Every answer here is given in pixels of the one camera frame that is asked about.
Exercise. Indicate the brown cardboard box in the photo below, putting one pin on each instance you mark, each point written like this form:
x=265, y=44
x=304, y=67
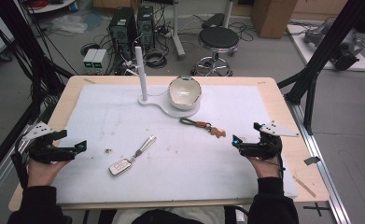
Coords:
x=273, y=17

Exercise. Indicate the wooden table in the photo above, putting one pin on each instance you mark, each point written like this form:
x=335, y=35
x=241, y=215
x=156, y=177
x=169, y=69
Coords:
x=301, y=168

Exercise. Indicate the white foam mat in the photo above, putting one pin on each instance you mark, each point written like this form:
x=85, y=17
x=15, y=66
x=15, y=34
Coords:
x=171, y=165

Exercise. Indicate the black frame strut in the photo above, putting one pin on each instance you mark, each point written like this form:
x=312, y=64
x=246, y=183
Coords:
x=24, y=46
x=323, y=49

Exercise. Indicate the person's body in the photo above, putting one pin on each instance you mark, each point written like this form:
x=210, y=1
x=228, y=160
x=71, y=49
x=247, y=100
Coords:
x=171, y=216

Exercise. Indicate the small grey plate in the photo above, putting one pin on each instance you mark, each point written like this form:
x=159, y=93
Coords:
x=312, y=160

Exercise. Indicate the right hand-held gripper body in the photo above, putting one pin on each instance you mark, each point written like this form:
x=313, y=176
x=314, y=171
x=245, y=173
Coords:
x=265, y=147

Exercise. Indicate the silver car key fob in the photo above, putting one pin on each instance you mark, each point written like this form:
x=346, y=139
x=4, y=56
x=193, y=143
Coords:
x=120, y=166

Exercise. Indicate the white ceramic bowl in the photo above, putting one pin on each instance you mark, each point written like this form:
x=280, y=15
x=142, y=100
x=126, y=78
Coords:
x=185, y=93

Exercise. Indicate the person's left hand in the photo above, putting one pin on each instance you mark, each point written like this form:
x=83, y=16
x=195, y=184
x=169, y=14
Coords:
x=41, y=174

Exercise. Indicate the white stand with pole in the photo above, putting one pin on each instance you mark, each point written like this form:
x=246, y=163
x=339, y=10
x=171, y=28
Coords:
x=143, y=77

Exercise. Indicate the white metal stand leg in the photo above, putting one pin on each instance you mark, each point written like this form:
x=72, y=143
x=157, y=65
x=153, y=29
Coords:
x=177, y=34

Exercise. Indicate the clear plastic bag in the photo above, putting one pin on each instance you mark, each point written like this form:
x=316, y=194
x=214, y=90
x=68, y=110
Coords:
x=68, y=24

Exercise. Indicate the person's right hand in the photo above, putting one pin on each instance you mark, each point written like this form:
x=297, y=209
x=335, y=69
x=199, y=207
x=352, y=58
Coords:
x=267, y=168

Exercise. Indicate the thin wooden stick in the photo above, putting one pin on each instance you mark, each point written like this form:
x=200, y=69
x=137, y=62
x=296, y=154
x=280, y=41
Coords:
x=304, y=186

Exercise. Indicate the grey power supply unit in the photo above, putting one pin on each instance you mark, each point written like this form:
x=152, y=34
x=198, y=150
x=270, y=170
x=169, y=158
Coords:
x=89, y=60
x=100, y=60

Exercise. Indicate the grey robot equipment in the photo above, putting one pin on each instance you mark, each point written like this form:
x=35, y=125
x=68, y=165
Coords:
x=339, y=46

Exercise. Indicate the black computer tower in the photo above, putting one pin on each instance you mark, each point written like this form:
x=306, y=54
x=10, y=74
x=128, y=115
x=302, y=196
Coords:
x=145, y=25
x=122, y=28

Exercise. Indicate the white floor board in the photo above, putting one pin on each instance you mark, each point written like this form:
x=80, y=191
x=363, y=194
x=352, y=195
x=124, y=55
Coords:
x=307, y=53

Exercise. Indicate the aluminium rail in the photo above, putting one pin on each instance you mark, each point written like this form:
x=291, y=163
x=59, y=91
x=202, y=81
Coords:
x=323, y=177

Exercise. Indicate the black round stool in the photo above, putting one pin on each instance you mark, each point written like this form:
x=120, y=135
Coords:
x=218, y=39

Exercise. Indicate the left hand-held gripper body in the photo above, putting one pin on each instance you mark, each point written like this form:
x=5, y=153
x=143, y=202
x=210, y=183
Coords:
x=46, y=152

